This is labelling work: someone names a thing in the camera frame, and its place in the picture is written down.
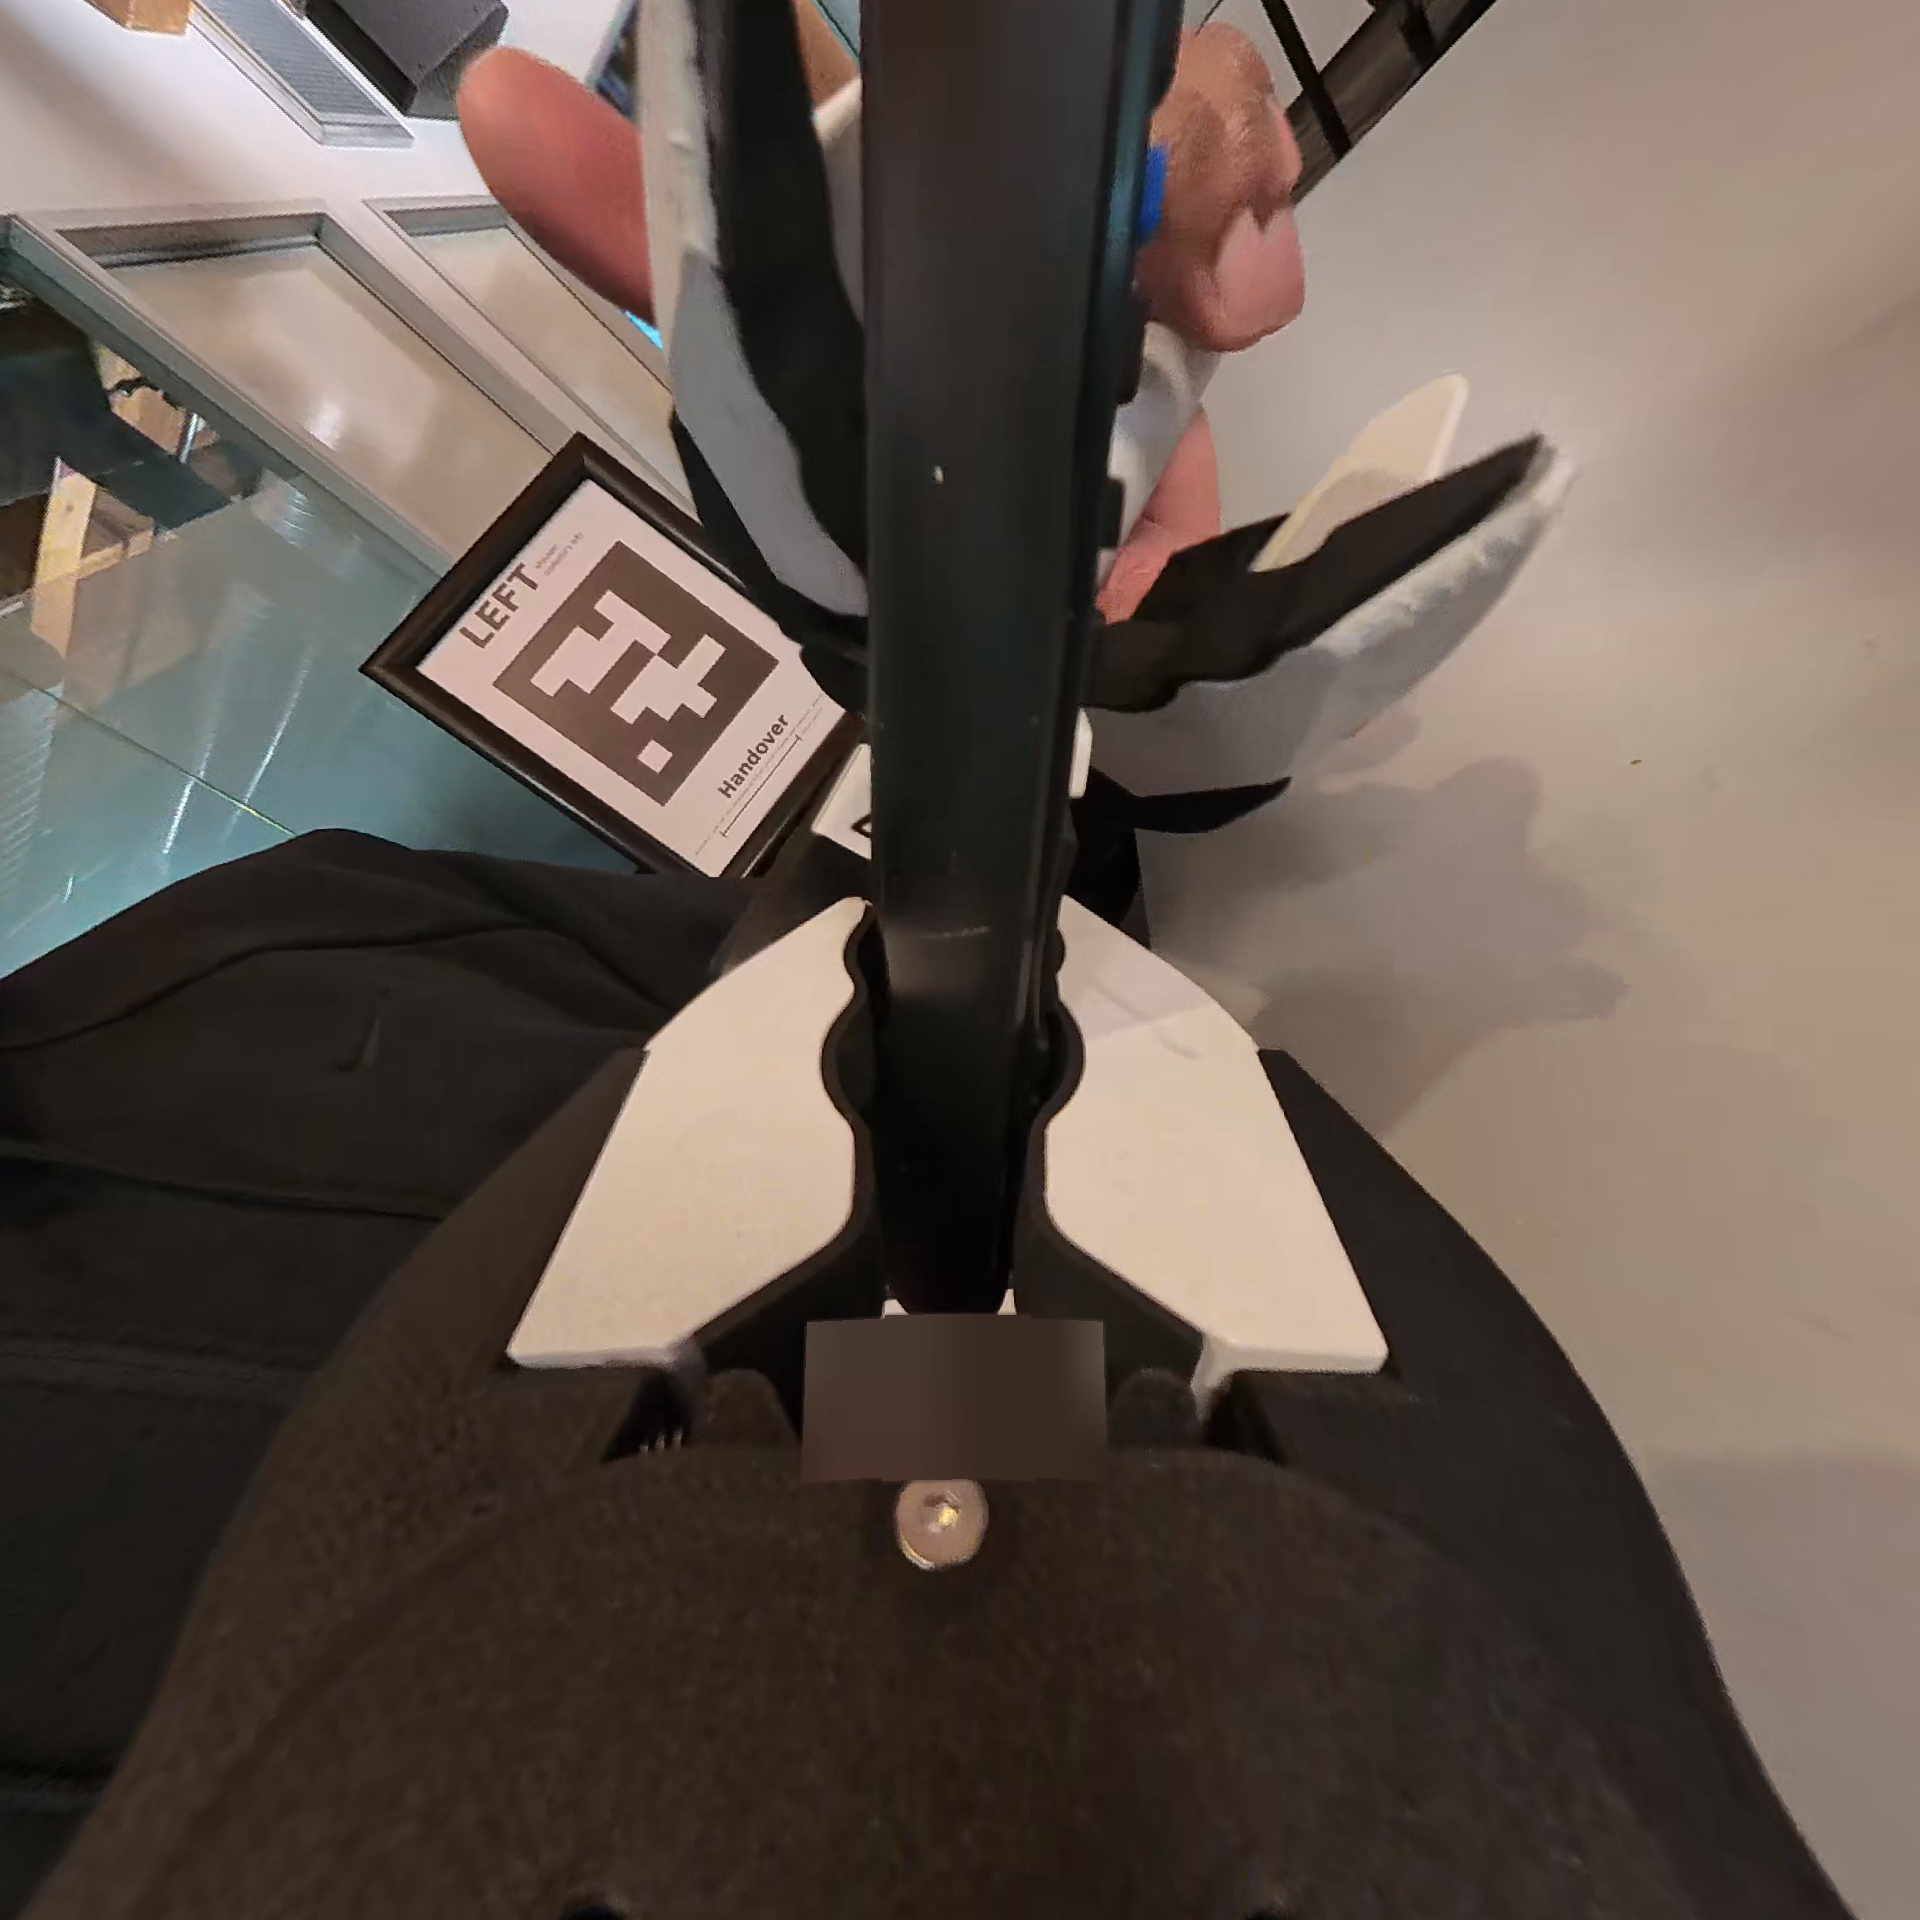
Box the black metal stand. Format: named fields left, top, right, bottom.
left=1261, top=0, right=1503, bottom=203

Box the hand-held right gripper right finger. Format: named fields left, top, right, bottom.
left=1008, top=896, right=1388, bottom=1387

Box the person's left hand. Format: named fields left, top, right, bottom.
left=458, top=22, right=1305, bottom=615

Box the person's black sweater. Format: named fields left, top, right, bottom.
left=0, top=830, right=862, bottom=1920

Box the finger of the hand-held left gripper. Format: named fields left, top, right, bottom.
left=632, top=0, right=879, bottom=706
left=1086, top=373, right=1577, bottom=802

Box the black framed tag sign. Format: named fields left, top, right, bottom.
left=360, top=434, right=870, bottom=880

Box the metal vent grille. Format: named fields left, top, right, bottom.
left=193, top=0, right=414, bottom=144

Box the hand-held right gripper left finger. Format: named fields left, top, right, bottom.
left=507, top=896, right=889, bottom=1372

